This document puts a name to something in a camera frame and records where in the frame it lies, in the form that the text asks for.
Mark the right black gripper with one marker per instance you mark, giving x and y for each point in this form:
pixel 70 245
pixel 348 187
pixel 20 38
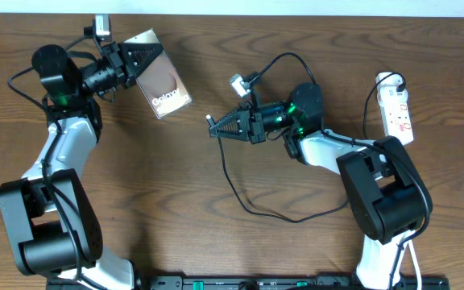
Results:
pixel 250 125

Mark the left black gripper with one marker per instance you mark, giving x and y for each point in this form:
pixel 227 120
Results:
pixel 114 56

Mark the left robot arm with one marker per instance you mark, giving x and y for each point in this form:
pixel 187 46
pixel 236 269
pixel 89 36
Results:
pixel 50 223

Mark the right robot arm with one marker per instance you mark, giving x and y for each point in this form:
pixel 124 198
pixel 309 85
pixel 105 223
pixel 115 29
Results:
pixel 388 199

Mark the white power strip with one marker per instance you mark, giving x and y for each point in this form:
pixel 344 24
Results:
pixel 392 98

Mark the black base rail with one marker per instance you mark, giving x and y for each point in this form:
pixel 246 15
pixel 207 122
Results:
pixel 335 282

